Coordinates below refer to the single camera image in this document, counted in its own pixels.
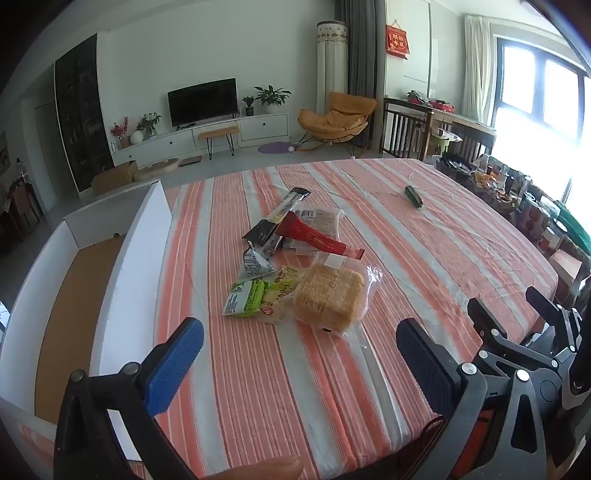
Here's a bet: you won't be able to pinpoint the grey triangular snack packet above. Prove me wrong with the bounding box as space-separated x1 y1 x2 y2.
237 244 278 282

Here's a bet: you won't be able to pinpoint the grey curtain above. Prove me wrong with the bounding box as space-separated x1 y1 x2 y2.
335 0 378 100

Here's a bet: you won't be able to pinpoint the wooden dining set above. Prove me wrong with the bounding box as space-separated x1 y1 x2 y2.
0 175 44 254

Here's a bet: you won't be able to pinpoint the black display cabinet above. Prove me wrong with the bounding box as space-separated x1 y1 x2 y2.
54 33 115 192

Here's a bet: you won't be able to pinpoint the orange lounge chair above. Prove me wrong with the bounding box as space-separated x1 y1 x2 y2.
295 91 378 155

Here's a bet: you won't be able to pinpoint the red wall hanging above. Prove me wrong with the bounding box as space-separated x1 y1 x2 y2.
385 21 411 60

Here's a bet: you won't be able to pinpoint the pile of assorted goods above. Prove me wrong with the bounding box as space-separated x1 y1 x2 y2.
434 154 591 296

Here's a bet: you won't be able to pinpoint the covered standing air conditioner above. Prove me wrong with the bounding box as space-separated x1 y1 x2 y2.
316 21 349 112

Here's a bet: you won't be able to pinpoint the white television cabinet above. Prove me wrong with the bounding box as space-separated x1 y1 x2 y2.
113 112 289 168

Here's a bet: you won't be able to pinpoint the long black yellow snack packet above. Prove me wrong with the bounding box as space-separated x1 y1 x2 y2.
243 187 310 243

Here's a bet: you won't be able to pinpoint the orange striped tablecloth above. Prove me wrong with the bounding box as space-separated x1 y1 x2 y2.
16 157 559 480

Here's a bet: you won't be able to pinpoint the large window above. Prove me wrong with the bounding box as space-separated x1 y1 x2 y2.
492 34 591 217

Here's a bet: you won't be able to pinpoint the wooden stool with metal legs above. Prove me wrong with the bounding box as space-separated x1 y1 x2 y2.
198 126 241 160

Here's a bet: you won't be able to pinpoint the red flowers in vase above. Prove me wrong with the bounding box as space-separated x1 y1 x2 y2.
110 116 131 149

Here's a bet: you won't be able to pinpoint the wooden slatted chair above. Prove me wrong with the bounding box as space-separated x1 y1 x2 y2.
379 97 435 160

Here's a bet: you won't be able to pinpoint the white cardboard box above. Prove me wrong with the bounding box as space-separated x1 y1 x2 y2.
0 179 174 462

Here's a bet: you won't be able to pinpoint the large green potted plant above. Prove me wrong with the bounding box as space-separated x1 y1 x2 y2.
254 85 293 114

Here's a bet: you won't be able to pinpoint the brown cardboard box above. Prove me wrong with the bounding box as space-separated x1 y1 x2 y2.
91 161 138 195

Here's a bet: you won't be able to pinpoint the bread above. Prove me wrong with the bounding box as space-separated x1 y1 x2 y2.
293 258 384 335

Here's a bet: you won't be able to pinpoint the yellow green tofu packet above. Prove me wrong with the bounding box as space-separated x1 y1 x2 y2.
259 267 308 324

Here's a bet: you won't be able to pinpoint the red snack packet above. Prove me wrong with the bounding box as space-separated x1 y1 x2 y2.
276 215 365 259

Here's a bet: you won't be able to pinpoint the person's left hand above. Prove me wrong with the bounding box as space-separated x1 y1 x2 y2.
203 456 304 480

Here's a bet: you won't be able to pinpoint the green plant in vase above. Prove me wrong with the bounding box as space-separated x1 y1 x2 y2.
137 112 162 139

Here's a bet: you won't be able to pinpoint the white curtain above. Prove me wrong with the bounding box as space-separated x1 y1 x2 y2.
463 15 497 125

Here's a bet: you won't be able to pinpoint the clear packet of brown biscuits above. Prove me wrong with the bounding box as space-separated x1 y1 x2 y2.
288 208 345 254

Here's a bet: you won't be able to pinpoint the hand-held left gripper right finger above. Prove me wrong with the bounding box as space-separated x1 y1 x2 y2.
396 318 548 480

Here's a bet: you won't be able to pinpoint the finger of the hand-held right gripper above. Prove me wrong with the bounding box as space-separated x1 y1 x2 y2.
466 298 572 371
525 286 584 352

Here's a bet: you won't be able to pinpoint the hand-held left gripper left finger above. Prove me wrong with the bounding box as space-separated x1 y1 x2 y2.
54 316 205 480

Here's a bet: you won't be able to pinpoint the green white snack packet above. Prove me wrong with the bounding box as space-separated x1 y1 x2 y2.
222 279 269 318

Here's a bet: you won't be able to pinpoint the beige cat scratcher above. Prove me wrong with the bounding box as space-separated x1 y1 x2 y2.
134 158 181 182

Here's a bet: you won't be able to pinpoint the black flat television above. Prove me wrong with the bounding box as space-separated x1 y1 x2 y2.
167 78 239 127

